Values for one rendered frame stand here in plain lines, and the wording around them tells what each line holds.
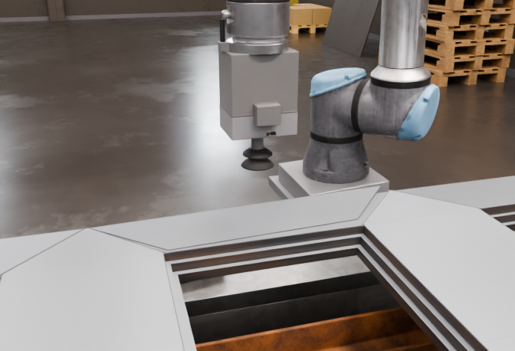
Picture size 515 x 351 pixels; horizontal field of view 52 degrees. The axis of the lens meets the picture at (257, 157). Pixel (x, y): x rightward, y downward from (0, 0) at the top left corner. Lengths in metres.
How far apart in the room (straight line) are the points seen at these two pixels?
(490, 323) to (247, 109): 0.34
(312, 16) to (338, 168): 8.09
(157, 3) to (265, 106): 11.23
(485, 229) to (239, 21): 0.42
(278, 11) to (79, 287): 0.37
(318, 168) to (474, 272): 0.58
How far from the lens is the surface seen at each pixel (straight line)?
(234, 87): 0.62
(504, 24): 5.85
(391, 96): 1.06
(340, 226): 0.72
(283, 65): 0.64
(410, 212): 0.78
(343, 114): 1.11
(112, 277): 0.63
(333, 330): 0.77
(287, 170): 1.23
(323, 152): 1.16
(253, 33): 0.62
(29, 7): 11.75
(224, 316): 0.90
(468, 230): 0.75
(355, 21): 7.30
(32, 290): 0.63
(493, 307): 0.61
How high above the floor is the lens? 1.18
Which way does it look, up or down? 21 degrees down
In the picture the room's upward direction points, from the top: straight up
